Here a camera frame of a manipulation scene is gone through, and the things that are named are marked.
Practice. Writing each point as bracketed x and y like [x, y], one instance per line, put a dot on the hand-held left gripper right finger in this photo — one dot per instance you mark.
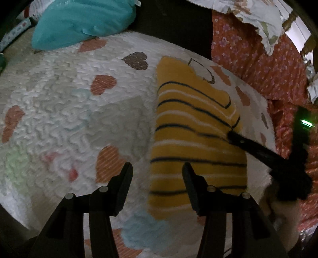
[190, 181]

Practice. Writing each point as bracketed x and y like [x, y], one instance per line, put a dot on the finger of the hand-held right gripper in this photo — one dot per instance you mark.
[253, 147]

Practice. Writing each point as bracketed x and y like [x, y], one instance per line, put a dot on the white floral cloth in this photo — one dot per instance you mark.
[258, 15]

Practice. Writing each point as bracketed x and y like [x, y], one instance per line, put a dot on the yellow striped small garment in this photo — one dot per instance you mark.
[193, 148]

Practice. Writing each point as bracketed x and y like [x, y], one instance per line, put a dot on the patterned fabric band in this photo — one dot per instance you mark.
[15, 33]

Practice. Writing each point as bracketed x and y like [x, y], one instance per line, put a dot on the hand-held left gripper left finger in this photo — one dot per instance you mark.
[124, 181]

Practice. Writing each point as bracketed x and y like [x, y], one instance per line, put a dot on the white quilted heart-print blanket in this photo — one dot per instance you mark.
[74, 106]

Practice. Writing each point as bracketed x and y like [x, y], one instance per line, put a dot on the red floral cloth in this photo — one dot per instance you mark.
[260, 62]

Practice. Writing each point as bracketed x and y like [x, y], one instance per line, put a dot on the teal plush cushion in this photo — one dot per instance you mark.
[82, 22]

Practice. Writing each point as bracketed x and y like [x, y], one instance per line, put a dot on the wooden furniture frame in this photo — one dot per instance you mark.
[297, 32]

